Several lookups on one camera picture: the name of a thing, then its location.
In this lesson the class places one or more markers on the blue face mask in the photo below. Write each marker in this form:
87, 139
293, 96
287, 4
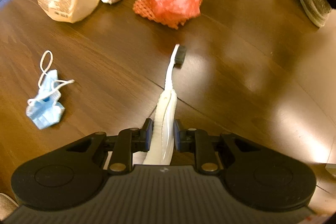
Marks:
45, 110

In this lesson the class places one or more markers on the white toothbrush black bristles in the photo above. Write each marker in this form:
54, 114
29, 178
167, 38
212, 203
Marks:
162, 139

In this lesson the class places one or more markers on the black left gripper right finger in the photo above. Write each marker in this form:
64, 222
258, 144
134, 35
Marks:
200, 144

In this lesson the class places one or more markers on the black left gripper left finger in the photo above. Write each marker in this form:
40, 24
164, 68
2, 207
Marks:
125, 144

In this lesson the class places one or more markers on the orange foam fruit net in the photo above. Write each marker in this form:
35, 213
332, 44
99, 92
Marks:
143, 9

